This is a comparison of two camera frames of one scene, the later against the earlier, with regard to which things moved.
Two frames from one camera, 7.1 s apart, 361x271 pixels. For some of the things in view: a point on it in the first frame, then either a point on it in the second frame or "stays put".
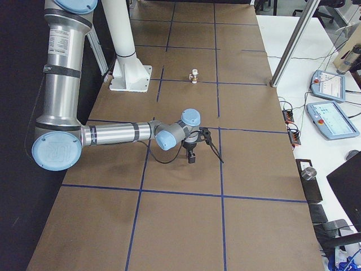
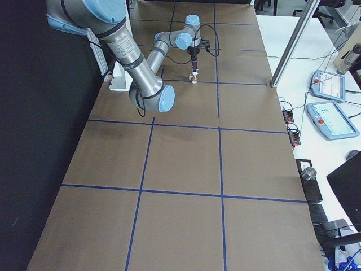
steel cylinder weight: [308, 174] stays put
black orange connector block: [288, 116] stays put
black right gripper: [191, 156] to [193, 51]
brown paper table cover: [132, 206] stays put
